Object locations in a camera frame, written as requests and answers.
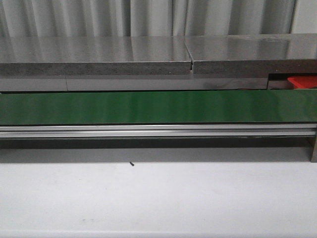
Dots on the grey stone counter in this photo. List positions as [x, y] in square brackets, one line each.
[233, 62]

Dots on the red plastic bin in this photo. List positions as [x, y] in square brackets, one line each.
[303, 82]

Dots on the aluminium conveyor frame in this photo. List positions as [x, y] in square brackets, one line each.
[115, 136]

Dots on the white pleated curtain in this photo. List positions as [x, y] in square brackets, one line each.
[67, 18]

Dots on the green conveyor belt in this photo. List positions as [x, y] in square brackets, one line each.
[149, 107]

